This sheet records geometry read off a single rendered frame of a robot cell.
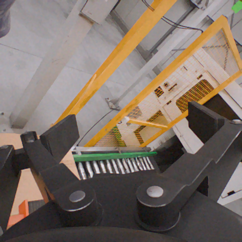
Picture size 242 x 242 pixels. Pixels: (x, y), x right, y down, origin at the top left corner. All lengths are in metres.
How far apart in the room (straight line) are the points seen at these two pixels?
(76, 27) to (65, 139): 1.41
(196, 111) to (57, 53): 1.53
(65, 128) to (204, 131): 0.13
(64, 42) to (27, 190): 1.13
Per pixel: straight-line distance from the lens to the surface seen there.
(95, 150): 1.84
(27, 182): 0.97
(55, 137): 0.17
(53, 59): 1.68
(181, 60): 1.46
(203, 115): 0.17
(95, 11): 1.49
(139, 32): 1.10
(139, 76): 3.66
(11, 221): 0.58
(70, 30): 1.57
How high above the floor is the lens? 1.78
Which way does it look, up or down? 28 degrees down
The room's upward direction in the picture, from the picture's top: 48 degrees clockwise
